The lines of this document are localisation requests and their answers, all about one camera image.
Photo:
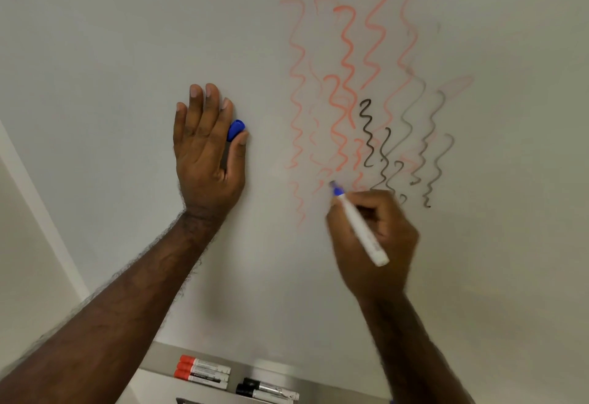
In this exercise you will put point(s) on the person's right hand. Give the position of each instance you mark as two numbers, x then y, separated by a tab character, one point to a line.
391	242

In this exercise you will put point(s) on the blue whiteboard marker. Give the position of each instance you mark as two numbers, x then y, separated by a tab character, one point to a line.
368	245

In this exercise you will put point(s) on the white whiteboard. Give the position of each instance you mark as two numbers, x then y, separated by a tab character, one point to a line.
483	187

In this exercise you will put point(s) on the metal marker tray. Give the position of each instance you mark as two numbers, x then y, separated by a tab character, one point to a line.
322	387

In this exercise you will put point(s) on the blue marker cap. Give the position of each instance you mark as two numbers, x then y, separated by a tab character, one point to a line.
235	128

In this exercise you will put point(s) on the red whiteboard marker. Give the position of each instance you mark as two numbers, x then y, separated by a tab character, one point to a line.
181	374
185	367
187	360

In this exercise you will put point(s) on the person's left forearm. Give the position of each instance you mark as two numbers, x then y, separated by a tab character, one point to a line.
106	325

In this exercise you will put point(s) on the person's right forearm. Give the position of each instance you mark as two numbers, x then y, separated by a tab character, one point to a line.
414	357

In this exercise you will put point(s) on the black wall outlet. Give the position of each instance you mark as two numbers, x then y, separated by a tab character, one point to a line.
188	401

